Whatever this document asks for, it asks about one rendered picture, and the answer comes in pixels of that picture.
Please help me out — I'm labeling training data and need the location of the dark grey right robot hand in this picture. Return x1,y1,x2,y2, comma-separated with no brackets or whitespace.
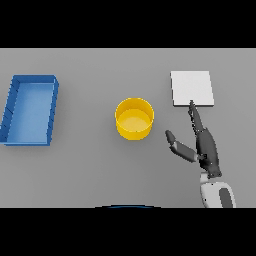
164,99,223,179

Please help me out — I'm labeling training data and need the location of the pale square flat scale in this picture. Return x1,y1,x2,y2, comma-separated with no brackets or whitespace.
170,70,215,108

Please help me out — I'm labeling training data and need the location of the yellow round bowl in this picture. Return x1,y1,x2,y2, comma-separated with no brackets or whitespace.
114,97,155,141

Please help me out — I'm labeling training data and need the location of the blue rectangular tray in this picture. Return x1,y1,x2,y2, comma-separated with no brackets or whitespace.
0,74,60,147

